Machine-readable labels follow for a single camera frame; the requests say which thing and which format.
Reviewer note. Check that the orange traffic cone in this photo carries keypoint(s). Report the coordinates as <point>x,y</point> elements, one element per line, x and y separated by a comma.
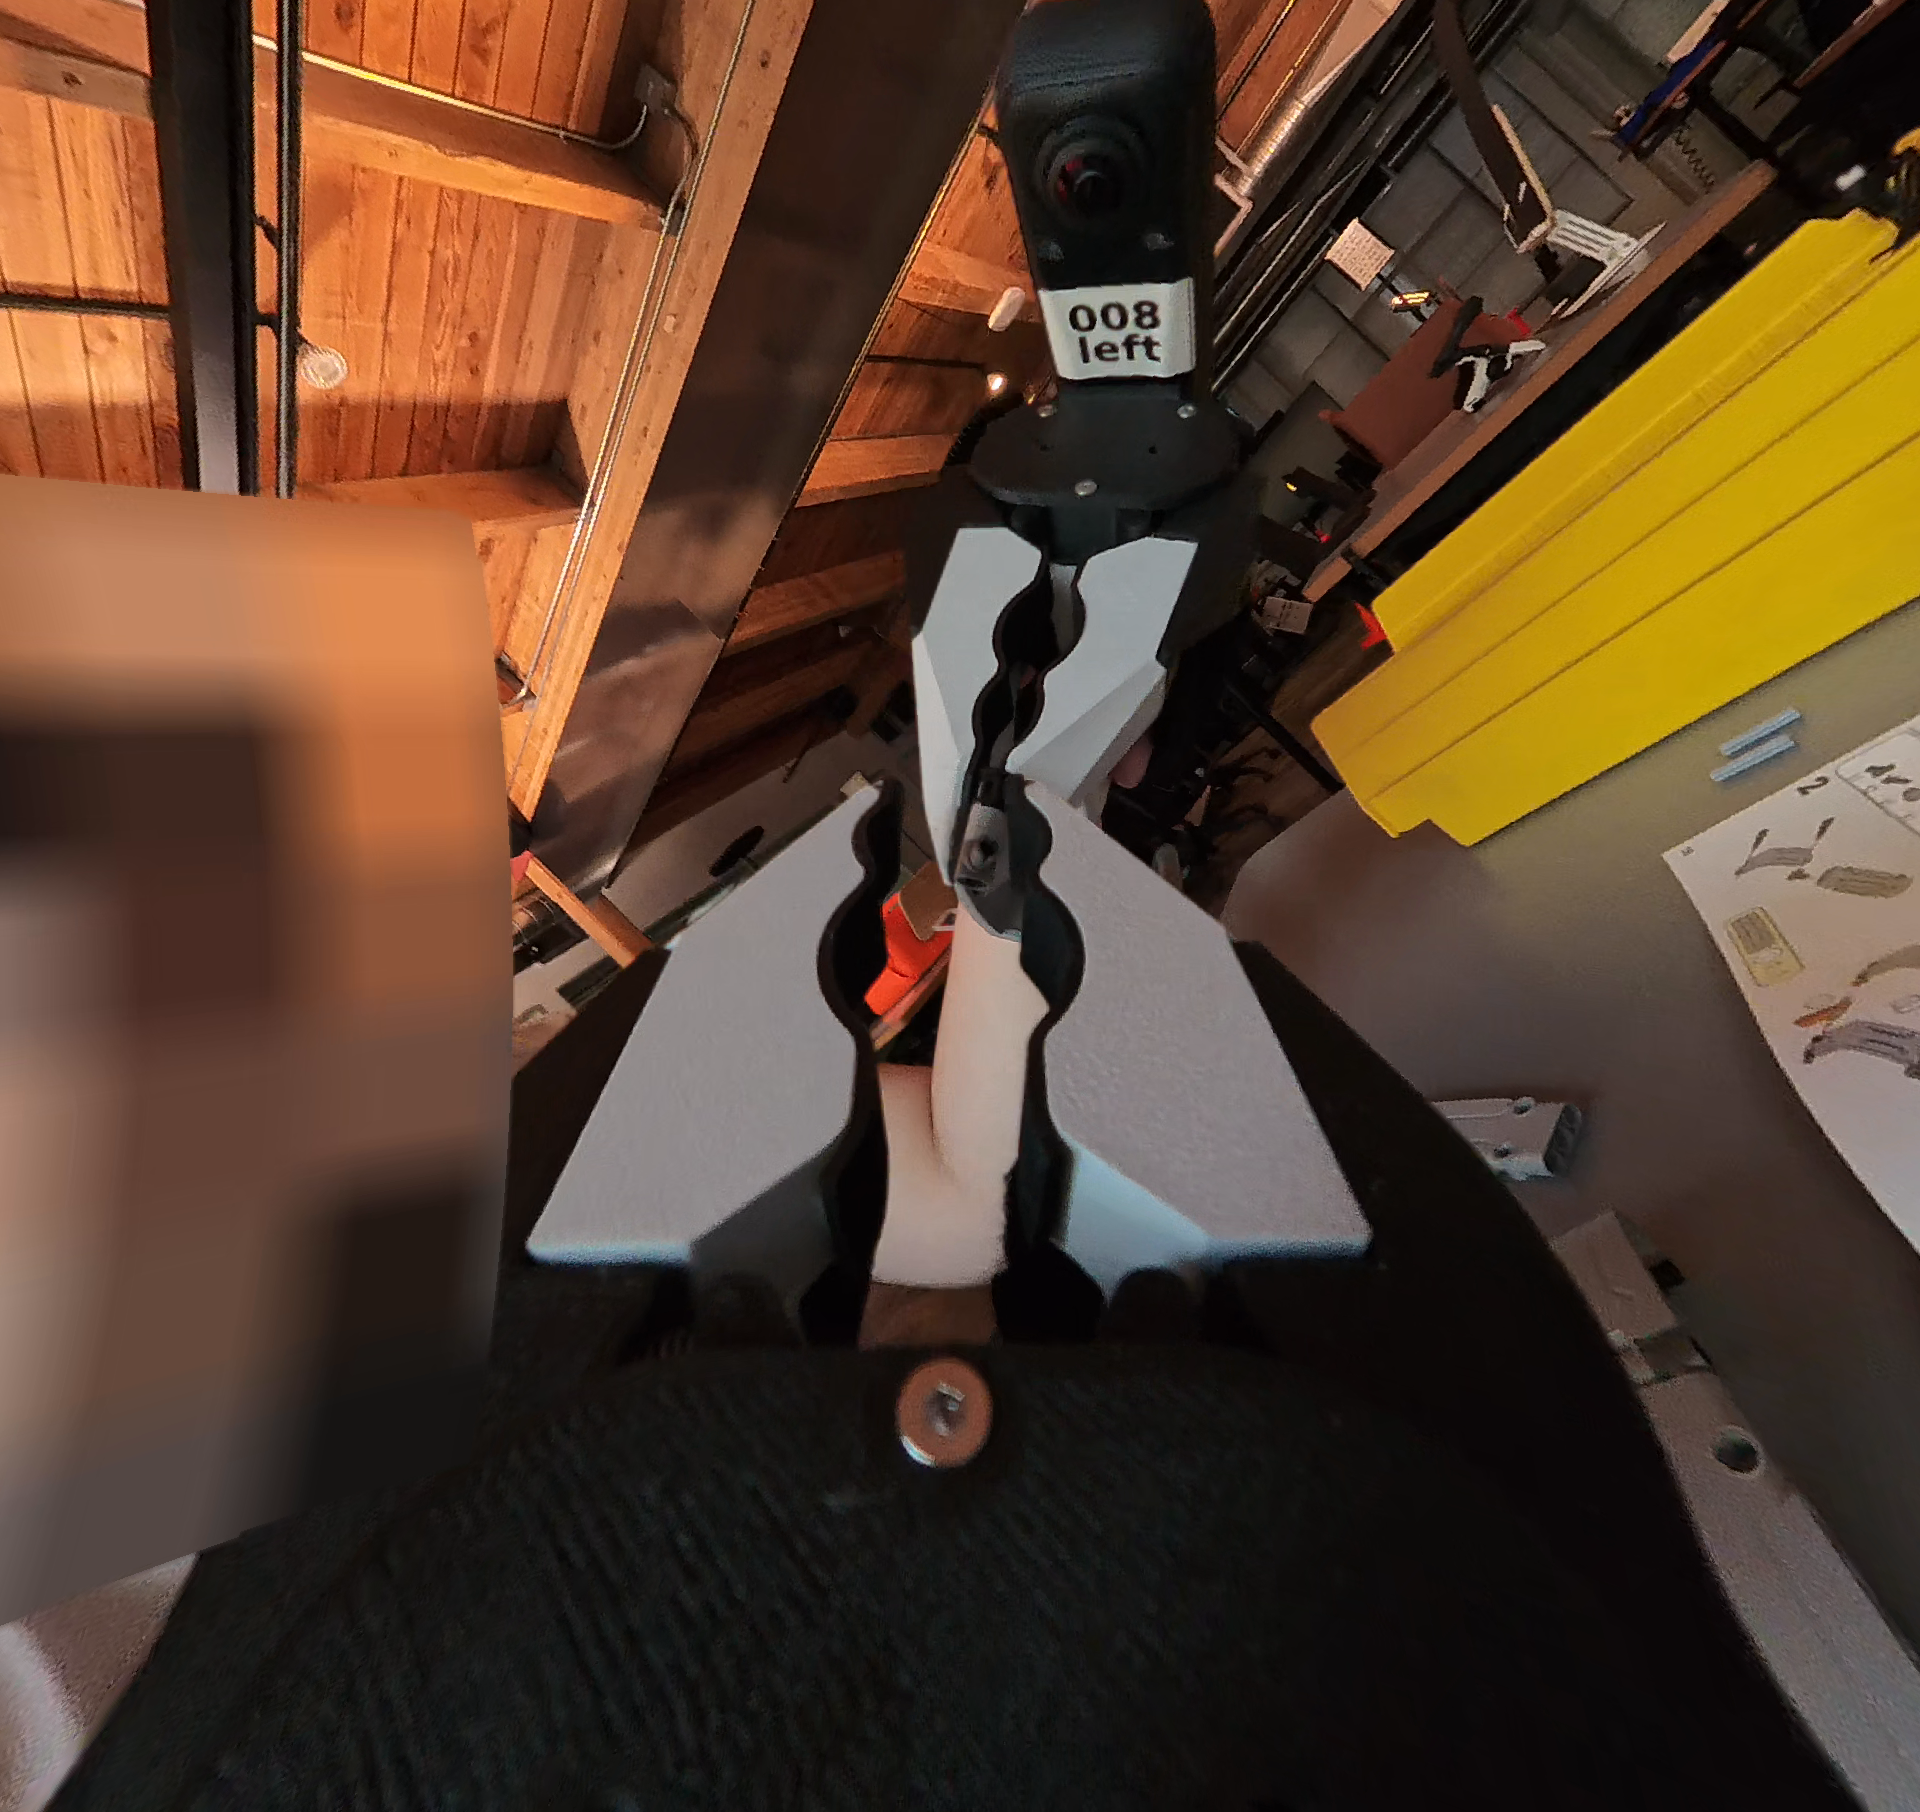
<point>899,949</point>

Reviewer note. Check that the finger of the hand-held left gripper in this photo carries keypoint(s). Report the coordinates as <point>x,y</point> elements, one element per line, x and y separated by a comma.
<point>1116,672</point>
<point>951,643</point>

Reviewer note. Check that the yellow plastic bin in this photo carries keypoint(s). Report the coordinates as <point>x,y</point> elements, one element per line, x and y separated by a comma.
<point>1619,566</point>

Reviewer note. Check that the white instruction sheet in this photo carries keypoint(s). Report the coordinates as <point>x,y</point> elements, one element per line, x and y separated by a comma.
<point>1845,942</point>

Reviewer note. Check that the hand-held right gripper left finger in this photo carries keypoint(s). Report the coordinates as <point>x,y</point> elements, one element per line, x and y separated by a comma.
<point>704,1090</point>

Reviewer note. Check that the grey desk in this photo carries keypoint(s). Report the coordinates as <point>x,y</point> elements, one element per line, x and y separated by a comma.
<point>1499,942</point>

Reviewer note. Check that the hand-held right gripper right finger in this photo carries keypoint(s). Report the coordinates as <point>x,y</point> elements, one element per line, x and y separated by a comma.
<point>1201,1090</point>

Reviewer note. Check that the person's pale clothing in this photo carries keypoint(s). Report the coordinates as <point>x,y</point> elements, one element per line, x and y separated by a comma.
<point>61,1721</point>

